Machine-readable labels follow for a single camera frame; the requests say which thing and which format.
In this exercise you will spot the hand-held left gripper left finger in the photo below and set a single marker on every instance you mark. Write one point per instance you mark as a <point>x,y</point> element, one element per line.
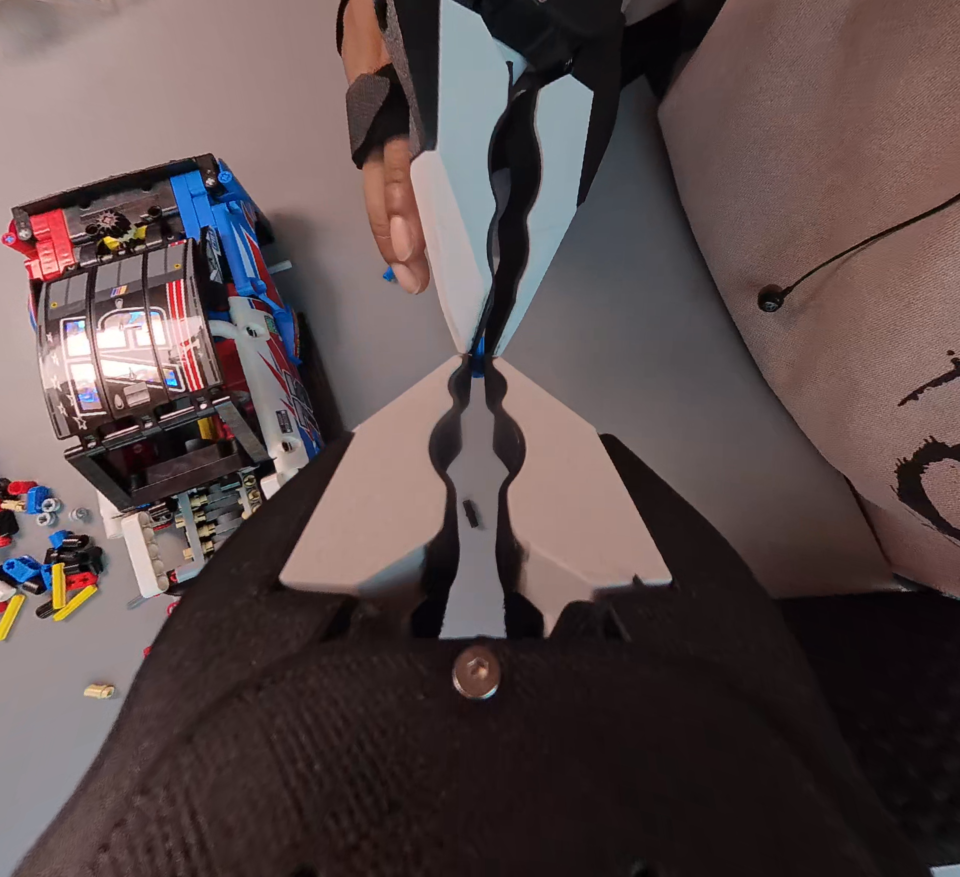
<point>360,517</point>

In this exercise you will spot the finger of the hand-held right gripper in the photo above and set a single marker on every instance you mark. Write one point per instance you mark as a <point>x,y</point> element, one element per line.
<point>457,142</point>
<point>562,157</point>

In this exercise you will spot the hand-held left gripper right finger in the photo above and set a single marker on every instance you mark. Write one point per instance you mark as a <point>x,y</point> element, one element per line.
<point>592,517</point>

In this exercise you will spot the toy brick race car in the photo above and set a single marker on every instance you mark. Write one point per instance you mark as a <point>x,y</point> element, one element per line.
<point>150,367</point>

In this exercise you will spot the grey desk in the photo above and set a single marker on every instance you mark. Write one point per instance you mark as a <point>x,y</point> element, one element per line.
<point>225,67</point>

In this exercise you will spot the person's right hand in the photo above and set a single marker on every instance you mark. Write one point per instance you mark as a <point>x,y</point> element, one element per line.
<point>390,217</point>

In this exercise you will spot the black brick pin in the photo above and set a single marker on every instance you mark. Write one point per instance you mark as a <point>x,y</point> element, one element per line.
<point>471,513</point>

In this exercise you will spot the person's beige hoodie torso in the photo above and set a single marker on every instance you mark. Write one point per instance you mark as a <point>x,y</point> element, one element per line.
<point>825,217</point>

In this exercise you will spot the heap of assorted loose bricks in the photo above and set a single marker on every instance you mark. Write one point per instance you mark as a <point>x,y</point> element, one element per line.
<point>52,569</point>

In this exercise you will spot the small tan brick pin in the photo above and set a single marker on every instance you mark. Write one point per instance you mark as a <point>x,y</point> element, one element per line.
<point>99,689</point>

